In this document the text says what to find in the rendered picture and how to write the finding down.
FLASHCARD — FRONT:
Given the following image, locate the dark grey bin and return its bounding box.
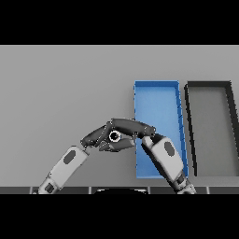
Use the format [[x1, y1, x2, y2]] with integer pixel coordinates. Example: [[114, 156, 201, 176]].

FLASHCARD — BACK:
[[184, 80, 239, 178]]

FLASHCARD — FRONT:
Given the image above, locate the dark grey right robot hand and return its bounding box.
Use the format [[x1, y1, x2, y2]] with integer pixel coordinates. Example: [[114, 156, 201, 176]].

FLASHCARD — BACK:
[[109, 118, 163, 142]]

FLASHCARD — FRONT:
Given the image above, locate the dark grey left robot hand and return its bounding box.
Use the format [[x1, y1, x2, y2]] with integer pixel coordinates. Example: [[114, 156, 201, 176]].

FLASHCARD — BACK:
[[79, 121, 136, 153]]

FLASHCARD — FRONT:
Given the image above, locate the blue pipe with pale ring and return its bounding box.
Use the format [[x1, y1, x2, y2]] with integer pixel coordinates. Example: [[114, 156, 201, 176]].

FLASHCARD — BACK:
[[108, 130, 122, 143]]

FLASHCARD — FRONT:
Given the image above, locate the blue bin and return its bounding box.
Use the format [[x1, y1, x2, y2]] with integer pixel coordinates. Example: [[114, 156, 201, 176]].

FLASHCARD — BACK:
[[134, 79, 190, 180]]

